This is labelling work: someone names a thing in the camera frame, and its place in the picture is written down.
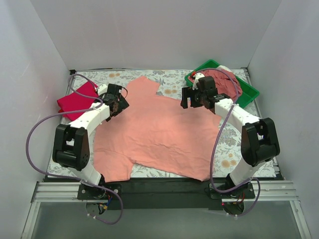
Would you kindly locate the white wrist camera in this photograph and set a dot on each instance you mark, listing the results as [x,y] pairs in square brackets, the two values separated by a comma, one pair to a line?
[101,89]
[197,76]

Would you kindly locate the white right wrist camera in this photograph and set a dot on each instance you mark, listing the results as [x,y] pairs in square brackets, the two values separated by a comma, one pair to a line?
[197,76]

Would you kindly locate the salmon pink t-shirt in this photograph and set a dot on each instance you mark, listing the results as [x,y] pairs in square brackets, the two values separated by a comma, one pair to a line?
[156,132]

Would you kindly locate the green plastic tray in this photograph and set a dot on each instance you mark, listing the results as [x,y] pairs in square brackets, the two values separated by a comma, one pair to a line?
[249,93]

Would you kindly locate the folded crimson red t-shirt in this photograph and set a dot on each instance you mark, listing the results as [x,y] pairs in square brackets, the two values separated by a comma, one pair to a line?
[75,102]

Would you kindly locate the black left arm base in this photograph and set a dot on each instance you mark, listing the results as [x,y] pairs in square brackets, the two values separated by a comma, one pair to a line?
[99,200]

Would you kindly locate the dusty rose t-shirt in tray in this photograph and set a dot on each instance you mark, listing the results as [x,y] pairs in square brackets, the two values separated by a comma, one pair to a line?
[224,84]

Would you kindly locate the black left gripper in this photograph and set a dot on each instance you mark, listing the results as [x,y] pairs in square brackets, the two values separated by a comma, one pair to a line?
[117,106]

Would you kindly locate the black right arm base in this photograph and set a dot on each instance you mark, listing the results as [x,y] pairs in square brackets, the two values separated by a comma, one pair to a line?
[232,203]

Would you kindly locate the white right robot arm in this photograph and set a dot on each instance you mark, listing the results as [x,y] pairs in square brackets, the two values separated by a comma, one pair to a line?
[259,141]

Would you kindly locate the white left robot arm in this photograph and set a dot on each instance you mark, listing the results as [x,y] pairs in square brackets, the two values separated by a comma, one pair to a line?
[71,143]

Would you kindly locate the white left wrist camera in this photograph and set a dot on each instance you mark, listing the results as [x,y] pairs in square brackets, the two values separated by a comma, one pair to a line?
[101,89]

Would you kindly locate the aluminium front frame rail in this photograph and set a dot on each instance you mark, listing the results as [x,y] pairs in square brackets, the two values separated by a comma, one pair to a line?
[165,208]

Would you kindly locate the white garment in tray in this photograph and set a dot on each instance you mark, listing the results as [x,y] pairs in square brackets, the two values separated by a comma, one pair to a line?
[221,67]

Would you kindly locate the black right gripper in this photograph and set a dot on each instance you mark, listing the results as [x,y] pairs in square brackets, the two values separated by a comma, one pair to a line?
[193,97]

